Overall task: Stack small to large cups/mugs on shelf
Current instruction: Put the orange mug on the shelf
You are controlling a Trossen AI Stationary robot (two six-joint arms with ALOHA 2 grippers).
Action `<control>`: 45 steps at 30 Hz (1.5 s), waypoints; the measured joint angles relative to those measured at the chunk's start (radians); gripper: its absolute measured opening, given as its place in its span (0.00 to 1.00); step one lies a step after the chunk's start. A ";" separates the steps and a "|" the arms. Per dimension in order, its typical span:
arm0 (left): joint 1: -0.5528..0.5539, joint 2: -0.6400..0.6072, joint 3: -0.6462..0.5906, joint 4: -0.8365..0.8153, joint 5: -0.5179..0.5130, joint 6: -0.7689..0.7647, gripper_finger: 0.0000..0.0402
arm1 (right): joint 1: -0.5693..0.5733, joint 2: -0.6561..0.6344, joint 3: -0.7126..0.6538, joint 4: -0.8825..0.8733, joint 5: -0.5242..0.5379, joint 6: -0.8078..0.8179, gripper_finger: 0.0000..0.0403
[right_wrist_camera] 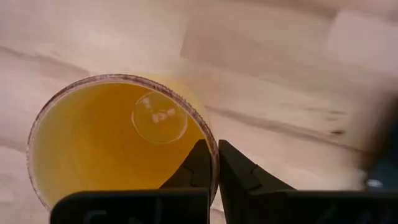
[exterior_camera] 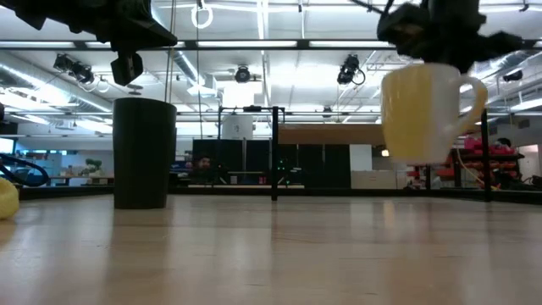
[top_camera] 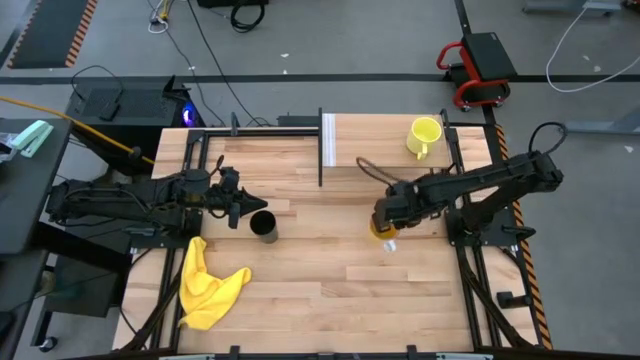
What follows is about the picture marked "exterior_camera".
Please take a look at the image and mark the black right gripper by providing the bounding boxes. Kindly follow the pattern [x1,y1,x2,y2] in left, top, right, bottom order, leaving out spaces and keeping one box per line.
[405,0,526,75]

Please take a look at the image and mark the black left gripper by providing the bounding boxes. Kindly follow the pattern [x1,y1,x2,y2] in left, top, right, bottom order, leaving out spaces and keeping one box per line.
[84,0,179,53]

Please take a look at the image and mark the yellow mug white handle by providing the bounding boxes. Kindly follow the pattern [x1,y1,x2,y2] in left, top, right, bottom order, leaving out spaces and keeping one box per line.
[380,62,489,165]

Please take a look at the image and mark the tall black cup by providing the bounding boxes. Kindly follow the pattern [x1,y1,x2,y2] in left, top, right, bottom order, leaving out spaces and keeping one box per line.
[112,97,178,210]

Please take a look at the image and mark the person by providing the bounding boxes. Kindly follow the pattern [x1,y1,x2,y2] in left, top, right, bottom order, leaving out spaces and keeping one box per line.
[191,153,213,176]
[494,136,514,188]

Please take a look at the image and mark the red bin rack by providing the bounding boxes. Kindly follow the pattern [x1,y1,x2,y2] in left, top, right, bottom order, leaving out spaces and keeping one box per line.
[434,135,527,191]

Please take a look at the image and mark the green potted plant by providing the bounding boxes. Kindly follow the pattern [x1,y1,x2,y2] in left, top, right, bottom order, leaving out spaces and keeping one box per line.
[81,158,104,178]

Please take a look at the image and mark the beige cabinet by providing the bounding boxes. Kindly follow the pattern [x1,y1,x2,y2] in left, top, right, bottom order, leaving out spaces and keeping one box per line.
[350,169,400,191]

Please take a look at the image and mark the black cabinet row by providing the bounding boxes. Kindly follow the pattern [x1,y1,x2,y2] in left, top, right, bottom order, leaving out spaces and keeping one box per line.
[191,138,352,188]

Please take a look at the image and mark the small yellow cup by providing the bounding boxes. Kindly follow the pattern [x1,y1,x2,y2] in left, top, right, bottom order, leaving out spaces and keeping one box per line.
[0,176,20,220]

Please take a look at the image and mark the white hanging ring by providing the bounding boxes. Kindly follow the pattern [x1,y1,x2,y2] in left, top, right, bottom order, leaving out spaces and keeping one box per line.
[190,1,214,31]

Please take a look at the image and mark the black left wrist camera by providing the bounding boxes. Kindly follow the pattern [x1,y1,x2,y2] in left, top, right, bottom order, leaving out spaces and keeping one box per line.
[110,51,145,87]

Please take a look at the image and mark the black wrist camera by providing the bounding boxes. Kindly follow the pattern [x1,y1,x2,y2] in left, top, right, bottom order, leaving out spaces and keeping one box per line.
[110,51,145,87]
[376,3,429,49]

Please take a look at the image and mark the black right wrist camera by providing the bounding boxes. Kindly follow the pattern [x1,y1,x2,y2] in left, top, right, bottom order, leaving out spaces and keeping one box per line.
[376,3,429,49]

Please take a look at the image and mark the black overhead frame bar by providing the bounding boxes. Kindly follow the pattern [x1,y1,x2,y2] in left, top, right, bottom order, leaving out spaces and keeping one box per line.
[0,38,542,52]

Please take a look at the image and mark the black cable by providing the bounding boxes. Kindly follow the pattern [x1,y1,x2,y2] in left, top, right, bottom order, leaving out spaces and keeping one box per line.
[349,0,397,16]

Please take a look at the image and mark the yellow cable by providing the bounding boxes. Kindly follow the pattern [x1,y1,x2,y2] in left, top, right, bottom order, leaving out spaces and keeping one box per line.
[454,147,501,192]

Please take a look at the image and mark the wooden shelf black metal frame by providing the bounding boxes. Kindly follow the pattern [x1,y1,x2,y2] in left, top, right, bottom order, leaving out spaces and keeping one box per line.
[217,104,492,202]

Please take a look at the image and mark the blue cable loop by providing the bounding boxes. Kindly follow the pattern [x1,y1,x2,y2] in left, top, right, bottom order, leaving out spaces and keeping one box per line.
[0,152,50,188]

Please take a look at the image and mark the black table edge rail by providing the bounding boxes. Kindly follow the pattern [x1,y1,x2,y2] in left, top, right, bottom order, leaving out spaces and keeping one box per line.
[19,185,542,205]

